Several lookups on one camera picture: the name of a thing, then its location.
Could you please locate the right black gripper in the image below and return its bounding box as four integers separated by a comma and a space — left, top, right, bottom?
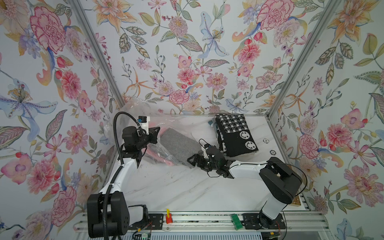
187, 154, 220, 172

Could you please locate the wooden chessboard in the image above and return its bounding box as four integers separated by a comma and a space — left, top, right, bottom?
291, 196, 302, 207

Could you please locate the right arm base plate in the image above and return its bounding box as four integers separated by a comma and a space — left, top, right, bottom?
242, 213, 287, 230

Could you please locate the green circuit board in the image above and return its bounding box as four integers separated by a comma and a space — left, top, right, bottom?
132, 233, 151, 240

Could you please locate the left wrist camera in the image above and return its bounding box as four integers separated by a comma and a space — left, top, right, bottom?
138, 116, 150, 135

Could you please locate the red yellow clamp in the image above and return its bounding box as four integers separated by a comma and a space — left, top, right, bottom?
166, 209, 173, 224

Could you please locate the pink folded blanket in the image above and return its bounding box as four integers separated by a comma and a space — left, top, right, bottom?
146, 146, 175, 166

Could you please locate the green block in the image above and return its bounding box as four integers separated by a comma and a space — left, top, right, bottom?
230, 214, 244, 231

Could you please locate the clear plastic vacuum bag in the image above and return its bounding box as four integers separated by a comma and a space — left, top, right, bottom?
101, 100, 204, 167

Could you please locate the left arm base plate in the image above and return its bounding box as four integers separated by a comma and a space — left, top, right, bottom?
123, 214, 165, 231

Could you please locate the left aluminium corner post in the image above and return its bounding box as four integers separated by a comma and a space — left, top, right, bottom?
69, 0, 125, 109

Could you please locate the black smiley knitted blanket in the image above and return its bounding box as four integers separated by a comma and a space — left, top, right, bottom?
215, 114, 259, 157

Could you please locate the aluminium corner post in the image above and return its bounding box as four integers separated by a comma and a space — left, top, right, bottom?
266, 0, 339, 120
69, 0, 125, 109

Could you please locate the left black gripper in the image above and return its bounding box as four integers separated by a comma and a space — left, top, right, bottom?
134, 127, 161, 151

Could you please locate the right aluminium corner post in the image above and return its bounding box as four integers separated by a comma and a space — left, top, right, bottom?
266, 0, 339, 120

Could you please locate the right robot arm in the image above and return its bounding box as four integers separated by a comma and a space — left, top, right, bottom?
187, 144, 303, 229

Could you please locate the aluminium front rail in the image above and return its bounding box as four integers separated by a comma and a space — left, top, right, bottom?
73, 210, 329, 233

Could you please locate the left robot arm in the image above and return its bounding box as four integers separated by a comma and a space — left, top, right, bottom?
87, 126, 161, 240

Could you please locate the grey fuzzy blanket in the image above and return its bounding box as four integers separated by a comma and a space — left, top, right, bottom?
160, 128, 202, 168

